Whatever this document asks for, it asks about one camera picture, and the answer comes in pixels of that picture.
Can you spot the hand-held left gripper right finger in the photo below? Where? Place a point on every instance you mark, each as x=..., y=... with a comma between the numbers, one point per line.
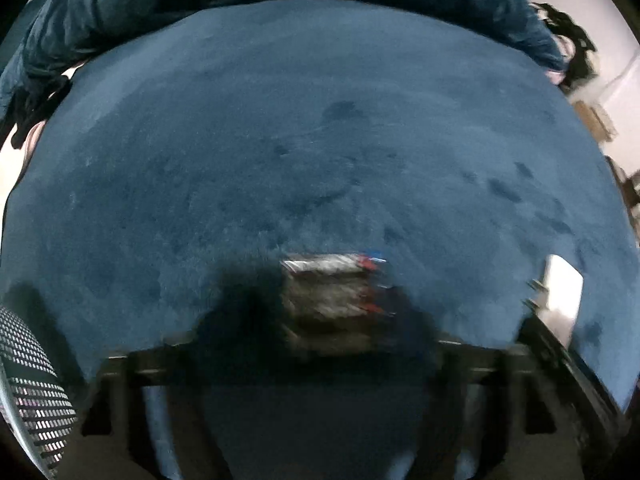
x=490, y=390

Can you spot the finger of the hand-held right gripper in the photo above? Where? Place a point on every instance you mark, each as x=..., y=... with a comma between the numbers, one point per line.
x=575, y=390

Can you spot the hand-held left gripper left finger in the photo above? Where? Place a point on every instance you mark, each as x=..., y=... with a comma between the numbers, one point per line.
x=150, y=395

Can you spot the white charger plug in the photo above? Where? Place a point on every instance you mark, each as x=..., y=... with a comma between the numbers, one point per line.
x=565, y=290

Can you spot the light blue perforated plastic basket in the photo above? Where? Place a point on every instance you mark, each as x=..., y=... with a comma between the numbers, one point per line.
x=35, y=390

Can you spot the pack of batteries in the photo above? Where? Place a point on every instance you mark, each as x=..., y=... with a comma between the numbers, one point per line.
x=330, y=300

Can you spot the cardboard box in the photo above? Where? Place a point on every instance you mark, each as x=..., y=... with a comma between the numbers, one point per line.
x=595, y=120

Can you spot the blue plush blanket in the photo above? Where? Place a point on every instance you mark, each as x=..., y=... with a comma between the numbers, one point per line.
x=310, y=160

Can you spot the pile of dark clothes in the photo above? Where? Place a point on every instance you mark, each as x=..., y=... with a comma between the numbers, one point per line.
x=570, y=40

